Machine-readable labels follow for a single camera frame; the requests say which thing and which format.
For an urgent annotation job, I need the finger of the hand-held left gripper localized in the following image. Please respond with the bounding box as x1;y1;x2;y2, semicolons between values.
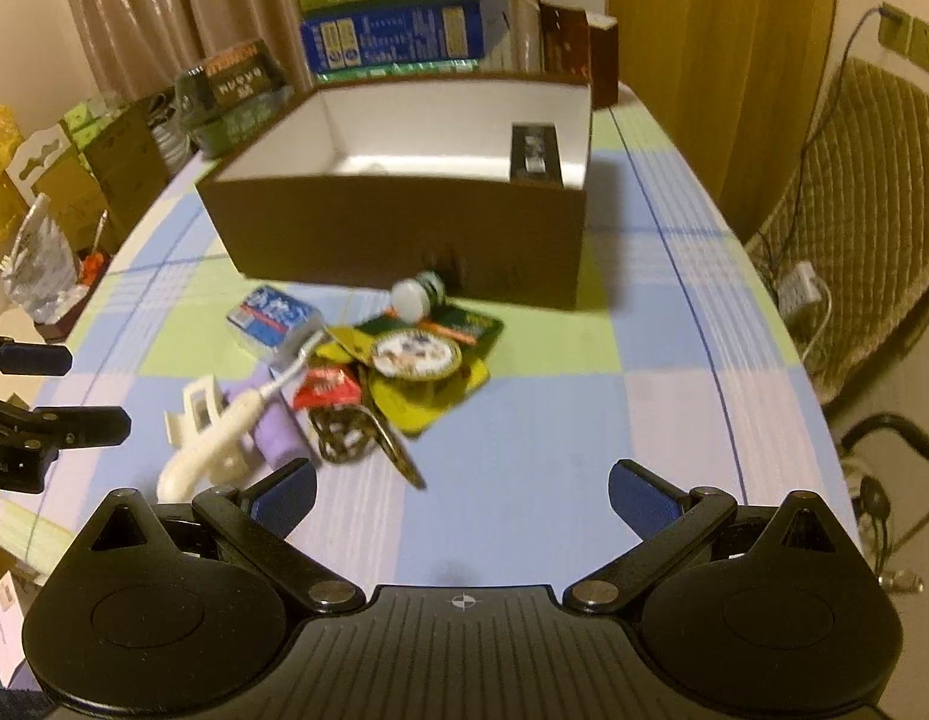
0;328;74;377
0;394;133;494

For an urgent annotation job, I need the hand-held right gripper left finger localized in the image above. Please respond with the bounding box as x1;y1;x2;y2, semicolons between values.
73;457;368;617

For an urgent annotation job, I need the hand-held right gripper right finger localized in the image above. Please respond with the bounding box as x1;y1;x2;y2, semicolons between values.
561;457;864;612

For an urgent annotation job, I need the purple tube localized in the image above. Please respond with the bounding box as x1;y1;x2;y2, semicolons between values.
224;364;310;467

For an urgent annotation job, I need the brown cardboard box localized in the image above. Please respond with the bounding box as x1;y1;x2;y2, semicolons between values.
196;71;593;311

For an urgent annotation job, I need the checked cloth desktop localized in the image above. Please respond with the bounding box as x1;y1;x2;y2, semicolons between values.
0;81;868;595

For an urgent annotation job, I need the white toothbrush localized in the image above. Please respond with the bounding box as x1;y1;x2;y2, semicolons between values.
157;330;327;503

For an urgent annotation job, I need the silver foil bag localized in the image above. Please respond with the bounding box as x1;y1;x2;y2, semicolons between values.
0;193;85;324

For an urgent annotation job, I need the red candy packet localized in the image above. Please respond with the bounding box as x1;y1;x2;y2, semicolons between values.
291;367;363;410

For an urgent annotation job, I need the white hair claw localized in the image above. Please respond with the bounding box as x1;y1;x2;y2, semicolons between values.
163;376;257;486

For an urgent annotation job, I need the yellow packet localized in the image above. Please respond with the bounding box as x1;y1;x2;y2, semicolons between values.
314;337;492;438

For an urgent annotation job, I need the blue and white floss box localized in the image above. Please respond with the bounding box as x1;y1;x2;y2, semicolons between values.
226;284;327;358

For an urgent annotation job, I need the cardboard box with white trim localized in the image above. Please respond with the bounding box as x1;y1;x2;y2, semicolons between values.
3;127;112;257

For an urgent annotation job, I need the round white badge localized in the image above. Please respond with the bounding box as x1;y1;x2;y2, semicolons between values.
368;328;464;382

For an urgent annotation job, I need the yellow plastic bag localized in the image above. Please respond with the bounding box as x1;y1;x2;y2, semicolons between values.
0;105;28;246

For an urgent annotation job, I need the plain cardboard box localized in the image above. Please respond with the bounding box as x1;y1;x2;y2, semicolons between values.
82;100;173;254

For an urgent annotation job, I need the green bottle with white cap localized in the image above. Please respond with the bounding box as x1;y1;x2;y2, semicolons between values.
390;270;447;323

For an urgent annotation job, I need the green packet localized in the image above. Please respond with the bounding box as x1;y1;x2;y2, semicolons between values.
351;298;507;365

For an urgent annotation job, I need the light green box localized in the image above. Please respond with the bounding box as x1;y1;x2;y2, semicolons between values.
61;94;130;149

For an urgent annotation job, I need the stack of white bowls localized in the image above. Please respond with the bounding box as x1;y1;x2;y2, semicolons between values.
148;94;193;167

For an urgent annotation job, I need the white power strip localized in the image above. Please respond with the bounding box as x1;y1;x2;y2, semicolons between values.
777;261;824;318

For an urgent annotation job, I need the dark green plastic container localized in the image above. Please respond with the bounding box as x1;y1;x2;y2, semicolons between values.
173;39;293;161

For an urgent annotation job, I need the small black box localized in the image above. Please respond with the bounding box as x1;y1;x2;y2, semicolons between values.
509;121;565;189

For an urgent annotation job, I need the chair with quilted cushion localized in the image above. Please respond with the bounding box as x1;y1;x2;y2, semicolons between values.
741;56;929;407

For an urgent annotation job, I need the beige curtain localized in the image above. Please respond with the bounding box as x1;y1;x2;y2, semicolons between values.
52;0;304;104

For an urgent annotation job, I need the dark brown gift box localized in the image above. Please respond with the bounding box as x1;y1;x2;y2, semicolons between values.
539;1;593;85
587;13;620;110

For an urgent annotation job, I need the green patterned box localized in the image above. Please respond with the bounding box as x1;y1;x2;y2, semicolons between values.
314;58;482;82

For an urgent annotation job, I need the brown wooden door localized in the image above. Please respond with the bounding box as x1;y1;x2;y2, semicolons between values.
605;0;841;242

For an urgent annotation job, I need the blue printed carton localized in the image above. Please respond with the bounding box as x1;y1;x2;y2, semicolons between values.
299;0;512;77

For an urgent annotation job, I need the black metal frame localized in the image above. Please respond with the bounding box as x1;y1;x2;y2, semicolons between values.
839;411;929;545

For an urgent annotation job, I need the wall socket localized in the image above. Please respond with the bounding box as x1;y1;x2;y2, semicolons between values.
880;4;929;74

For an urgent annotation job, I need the charger plug with black cable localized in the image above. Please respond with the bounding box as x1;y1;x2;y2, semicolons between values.
807;3;913;265

